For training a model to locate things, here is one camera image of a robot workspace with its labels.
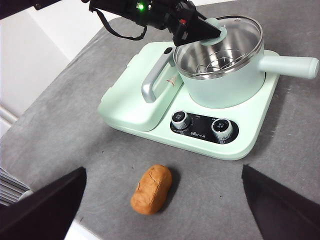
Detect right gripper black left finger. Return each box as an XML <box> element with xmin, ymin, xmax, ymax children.
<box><xmin>0</xmin><ymin>166</ymin><xmax>87</xmax><ymax>240</ymax></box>

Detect brown potato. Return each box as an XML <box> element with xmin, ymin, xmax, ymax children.
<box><xmin>130</xmin><ymin>164</ymin><xmax>173</xmax><ymax>216</ymax></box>

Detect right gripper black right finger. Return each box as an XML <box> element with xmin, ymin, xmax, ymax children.
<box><xmin>241</xmin><ymin>164</ymin><xmax>320</xmax><ymax>240</ymax></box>

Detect mint green hinged griddle cover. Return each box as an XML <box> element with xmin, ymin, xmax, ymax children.
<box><xmin>97</xmin><ymin>41</ymin><xmax>185</xmax><ymax>133</ymax></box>

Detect grey ribbed metal panel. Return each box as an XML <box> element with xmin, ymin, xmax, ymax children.
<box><xmin>0</xmin><ymin>166</ymin><xmax>34</xmax><ymax>207</ymax></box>

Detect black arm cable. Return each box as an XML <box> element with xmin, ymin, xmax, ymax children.
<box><xmin>88</xmin><ymin>4</ymin><xmax>149</xmax><ymax>42</ymax></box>

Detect glass lid with green knob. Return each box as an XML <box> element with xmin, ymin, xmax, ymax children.
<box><xmin>174</xmin><ymin>15</ymin><xmax>265</xmax><ymax>78</ymax></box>

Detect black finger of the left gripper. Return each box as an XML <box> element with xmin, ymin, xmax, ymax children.
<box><xmin>172</xmin><ymin>12</ymin><xmax>224</xmax><ymax>47</ymax></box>

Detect mint green breakfast maker base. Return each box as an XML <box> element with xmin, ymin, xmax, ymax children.
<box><xmin>97</xmin><ymin>41</ymin><xmax>280</xmax><ymax>161</ymax></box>

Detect mint green pot with handle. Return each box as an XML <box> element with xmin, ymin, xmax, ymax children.
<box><xmin>173</xmin><ymin>16</ymin><xmax>320</xmax><ymax>110</ymax></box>

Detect silver griddle cover handle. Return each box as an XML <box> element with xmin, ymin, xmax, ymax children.
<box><xmin>141</xmin><ymin>46</ymin><xmax>174</xmax><ymax>104</ymax></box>

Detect grey felt table cloth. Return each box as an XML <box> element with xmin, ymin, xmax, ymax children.
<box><xmin>0</xmin><ymin>0</ymin><xmax>320</xmax><ymax>240</ymax></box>

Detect silver control knob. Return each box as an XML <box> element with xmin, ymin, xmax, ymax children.
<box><xmin>170</xmin><ymin>111</ymin><xmax>193</xmax><ymax>132</ymax></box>
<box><xmin>211</xmin><ymin>117</ymin><xmax>234</xmax><ymax>145</ymax></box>

